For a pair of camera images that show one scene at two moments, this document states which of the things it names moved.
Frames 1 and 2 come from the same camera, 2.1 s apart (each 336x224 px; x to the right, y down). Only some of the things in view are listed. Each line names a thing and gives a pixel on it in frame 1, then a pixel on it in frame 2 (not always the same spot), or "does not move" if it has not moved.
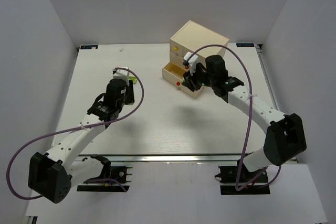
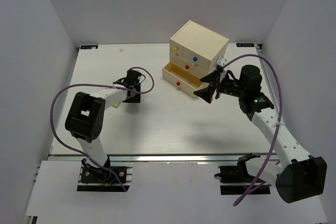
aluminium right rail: x=259 y=48 does not move
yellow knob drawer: x=176 y=48 does not move
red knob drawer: x=174 y=73 does not move
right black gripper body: x=193 y=77 to x=217 y=85
